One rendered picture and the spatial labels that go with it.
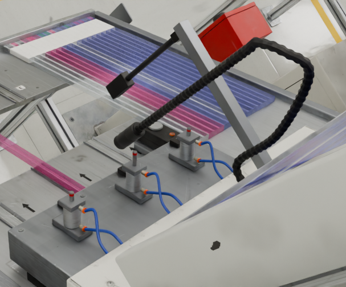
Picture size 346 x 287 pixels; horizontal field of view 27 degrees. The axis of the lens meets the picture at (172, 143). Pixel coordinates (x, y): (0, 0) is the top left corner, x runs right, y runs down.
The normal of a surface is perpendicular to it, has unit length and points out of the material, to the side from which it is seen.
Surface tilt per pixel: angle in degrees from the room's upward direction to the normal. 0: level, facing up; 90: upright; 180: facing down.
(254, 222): 90
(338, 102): 90
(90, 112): 0
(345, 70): 0
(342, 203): 90
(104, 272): 42
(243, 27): 0
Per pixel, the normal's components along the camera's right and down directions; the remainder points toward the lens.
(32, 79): 0.06, -0.84
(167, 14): 0.55, -0.36
